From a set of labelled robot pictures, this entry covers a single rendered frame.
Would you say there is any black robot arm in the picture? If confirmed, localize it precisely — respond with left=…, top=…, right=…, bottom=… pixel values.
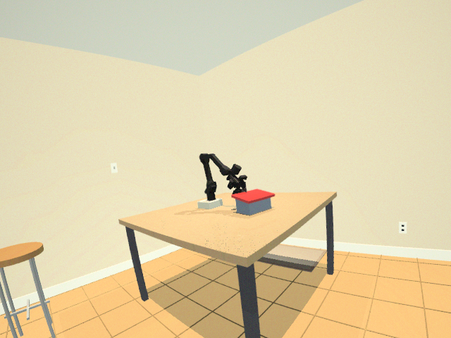
left=199, top=154, right=242, bottom=201

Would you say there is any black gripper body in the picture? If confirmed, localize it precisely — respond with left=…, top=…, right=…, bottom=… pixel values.
left=232, top=175, right=247, bottom=195

